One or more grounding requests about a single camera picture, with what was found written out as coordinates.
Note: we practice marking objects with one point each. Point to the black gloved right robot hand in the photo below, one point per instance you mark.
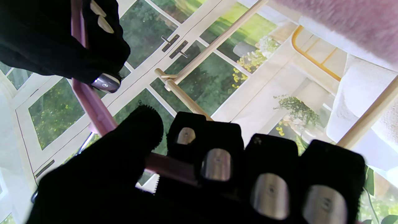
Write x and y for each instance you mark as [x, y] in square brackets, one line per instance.
[46, 37]

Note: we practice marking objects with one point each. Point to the pink plastic clothes hanger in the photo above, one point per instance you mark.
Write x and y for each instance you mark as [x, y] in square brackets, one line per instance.
[94, 105]

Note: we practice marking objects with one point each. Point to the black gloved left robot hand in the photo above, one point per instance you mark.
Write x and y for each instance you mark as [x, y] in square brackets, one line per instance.
[108, 186]

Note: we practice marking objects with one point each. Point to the printed garden backdrop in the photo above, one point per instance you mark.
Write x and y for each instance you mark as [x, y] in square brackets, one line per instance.
[217, 77]

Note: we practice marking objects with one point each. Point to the pink square towel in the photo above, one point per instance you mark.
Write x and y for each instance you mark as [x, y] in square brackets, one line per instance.
[357, 21]

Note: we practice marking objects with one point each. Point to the wooden hanging rack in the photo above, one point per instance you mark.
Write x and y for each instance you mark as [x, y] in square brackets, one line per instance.
[217, 42]

